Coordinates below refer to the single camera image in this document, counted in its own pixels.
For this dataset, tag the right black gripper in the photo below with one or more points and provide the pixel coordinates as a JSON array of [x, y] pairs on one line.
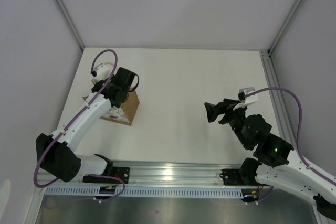
[[225, 107]]

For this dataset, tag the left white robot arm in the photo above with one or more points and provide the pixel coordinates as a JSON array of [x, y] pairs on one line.
[[56, 151]]

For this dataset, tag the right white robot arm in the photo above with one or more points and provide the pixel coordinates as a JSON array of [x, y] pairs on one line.
[[275, 162]]

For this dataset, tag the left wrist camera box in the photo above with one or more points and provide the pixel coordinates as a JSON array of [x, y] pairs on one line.
[[102, 71]]

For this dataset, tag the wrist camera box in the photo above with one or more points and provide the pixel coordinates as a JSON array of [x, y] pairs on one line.
[[244, 99], [102, 71]]

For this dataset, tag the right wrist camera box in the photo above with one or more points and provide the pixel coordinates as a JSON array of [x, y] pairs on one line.
[[244, 99]]

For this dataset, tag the right side aluminium rail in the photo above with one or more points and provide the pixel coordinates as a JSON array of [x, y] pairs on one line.
[[285, 127]]

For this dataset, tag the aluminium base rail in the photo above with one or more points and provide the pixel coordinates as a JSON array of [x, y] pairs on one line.
[[165, 174]]

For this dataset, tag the slotted cable duct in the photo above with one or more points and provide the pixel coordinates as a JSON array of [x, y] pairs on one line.
[[135, 191]]

